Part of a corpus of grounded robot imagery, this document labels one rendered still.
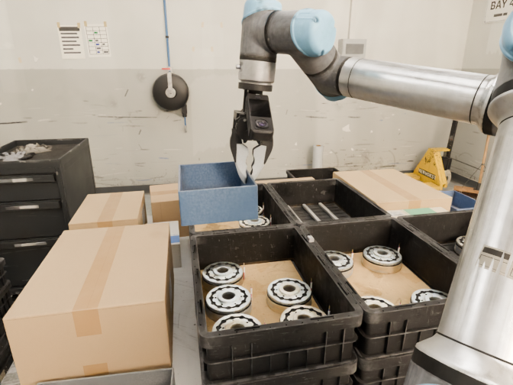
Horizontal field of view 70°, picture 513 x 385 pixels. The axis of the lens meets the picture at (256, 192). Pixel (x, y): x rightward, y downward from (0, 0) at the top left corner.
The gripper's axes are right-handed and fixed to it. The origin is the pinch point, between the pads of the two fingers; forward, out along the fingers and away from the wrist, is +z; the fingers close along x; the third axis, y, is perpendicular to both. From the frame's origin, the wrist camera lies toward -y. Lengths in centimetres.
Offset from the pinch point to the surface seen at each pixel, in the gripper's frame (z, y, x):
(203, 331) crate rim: 20.0, -24.1, 9.0
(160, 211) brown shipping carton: 32, 59, 23
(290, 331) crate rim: 19.8, -25.1, -5.9
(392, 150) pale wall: 51, 334, -230
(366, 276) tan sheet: 25.7, 2.3, -34.0
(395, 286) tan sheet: 25.2, -2.8, -39.6
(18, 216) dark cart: 63, 121, 102
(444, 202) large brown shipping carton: 16, 37, -79
